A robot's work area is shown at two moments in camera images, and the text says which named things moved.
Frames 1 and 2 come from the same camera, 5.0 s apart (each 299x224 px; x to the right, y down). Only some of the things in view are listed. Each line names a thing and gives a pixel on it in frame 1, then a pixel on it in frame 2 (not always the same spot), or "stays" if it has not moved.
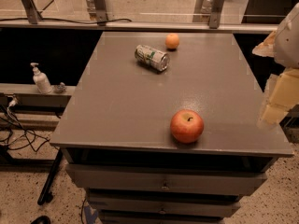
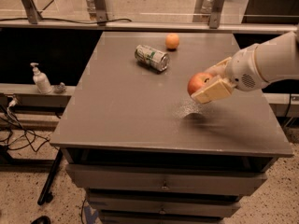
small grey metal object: (61, 89) stays
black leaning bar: (46, 195) stays
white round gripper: (289, 46) to (242, 67)
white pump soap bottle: (40, 79) stays
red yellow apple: (187, 125) to (198, 82)
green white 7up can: (152, 58) stays
